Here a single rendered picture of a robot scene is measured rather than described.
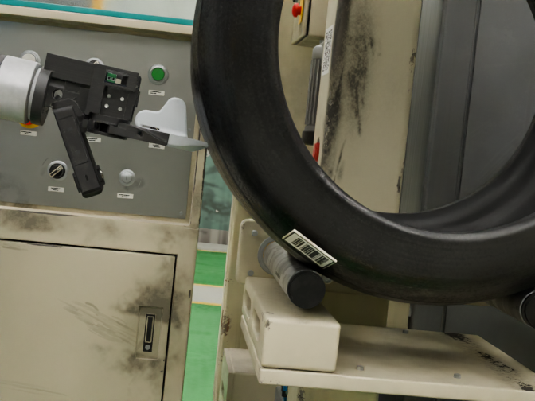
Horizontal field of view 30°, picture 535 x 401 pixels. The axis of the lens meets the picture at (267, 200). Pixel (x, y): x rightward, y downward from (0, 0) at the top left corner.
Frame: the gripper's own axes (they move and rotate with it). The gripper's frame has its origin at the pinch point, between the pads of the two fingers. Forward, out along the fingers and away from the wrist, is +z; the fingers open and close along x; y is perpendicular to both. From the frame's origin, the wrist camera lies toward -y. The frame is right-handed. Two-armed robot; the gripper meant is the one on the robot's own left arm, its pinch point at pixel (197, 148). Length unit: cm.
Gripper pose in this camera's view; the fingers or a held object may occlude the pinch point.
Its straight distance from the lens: 122.2
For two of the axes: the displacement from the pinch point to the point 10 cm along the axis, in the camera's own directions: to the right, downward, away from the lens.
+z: 9.7, 2.2, 1.0
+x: -0.9, -0.6, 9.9
